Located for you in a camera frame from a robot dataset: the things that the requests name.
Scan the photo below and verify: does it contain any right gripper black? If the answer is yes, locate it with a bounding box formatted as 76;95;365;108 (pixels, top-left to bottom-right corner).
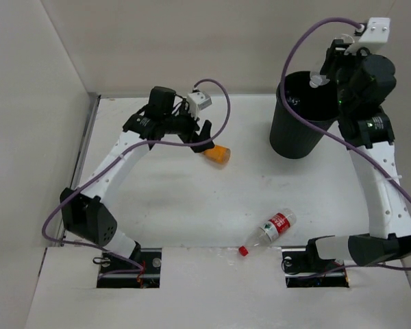
321;39;379;114

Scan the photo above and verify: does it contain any orange juice bottle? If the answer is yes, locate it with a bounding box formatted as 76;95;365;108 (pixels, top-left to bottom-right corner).
202;145;231;166

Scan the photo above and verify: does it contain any clear crushed plastic bottle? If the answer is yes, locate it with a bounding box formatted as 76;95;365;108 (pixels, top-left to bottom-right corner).
309;71;329;88

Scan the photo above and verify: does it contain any blue label water bottle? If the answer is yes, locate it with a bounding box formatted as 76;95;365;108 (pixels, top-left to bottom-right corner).
286;95;304;112

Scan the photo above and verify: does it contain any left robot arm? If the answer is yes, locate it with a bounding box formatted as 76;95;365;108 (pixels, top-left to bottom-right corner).
60;86;214;273

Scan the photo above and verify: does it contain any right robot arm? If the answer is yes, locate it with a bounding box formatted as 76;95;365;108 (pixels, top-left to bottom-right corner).
303;39;411;271

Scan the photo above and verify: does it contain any black ribbed plastic bin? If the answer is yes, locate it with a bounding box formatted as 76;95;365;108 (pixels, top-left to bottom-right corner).
269;71;339;159

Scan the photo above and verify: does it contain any red label water bottle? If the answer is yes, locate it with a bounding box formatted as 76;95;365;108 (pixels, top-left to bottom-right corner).
238;208;297;257

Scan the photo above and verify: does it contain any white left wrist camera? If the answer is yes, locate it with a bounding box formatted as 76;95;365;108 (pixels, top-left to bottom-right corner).
186;90;212;116

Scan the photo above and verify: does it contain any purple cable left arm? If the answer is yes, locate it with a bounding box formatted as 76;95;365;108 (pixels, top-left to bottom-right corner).
41;79;231;275

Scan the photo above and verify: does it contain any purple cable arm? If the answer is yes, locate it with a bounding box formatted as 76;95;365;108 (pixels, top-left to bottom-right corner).
281;17;411;271
41;79;231;275

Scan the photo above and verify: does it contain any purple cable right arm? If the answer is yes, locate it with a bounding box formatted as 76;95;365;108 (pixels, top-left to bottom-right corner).
281;17;411;271

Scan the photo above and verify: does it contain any aluminium table edge rail left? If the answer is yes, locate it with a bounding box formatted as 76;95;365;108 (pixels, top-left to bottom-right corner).
53;92;101;247

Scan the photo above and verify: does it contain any aluminium table edge rail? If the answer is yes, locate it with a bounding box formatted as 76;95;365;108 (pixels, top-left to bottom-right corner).
53;92;101;247
369;218;389;239

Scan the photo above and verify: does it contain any aluminium table edge rail right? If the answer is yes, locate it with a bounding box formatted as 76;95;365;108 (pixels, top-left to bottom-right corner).
369;218;389;239

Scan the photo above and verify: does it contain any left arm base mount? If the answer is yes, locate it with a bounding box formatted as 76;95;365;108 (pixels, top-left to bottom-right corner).
92;248;162;289

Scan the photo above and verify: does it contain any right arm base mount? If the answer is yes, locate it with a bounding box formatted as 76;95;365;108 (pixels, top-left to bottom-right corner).
281;247;349;288

